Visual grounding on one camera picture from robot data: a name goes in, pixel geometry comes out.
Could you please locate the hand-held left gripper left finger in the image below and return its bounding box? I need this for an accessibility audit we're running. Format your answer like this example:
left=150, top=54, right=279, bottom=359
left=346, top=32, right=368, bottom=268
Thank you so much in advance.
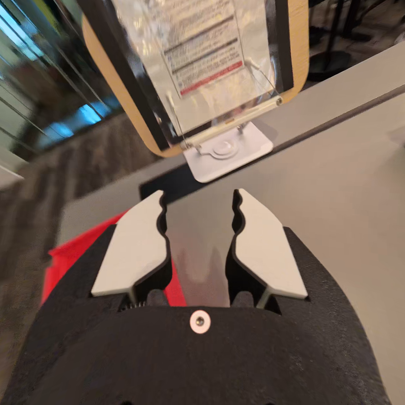
left=91, top=190, right=173, bottom=305

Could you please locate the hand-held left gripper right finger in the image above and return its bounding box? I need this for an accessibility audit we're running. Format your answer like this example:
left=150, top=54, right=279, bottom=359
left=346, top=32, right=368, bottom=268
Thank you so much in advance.
left=225, top=189, right=309, bottom=309

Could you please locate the red plastic bin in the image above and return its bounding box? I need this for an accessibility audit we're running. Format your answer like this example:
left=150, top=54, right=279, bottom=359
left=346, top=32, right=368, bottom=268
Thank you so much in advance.
left=40, top=210, right=187, bottom=308

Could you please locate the white metal stand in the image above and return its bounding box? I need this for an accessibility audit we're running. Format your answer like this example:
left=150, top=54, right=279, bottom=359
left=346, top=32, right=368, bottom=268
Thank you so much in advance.
left=182, top=121, right=274, bottom=184

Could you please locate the black pole stand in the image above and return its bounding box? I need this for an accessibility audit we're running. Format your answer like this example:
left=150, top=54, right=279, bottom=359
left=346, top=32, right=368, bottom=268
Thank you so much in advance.
left=308, top=0, right=354, bottom=82

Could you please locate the wooden board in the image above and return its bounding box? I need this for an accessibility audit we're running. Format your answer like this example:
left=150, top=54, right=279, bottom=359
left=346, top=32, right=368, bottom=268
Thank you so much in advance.
left=82, top=0, right=310, bottom=158

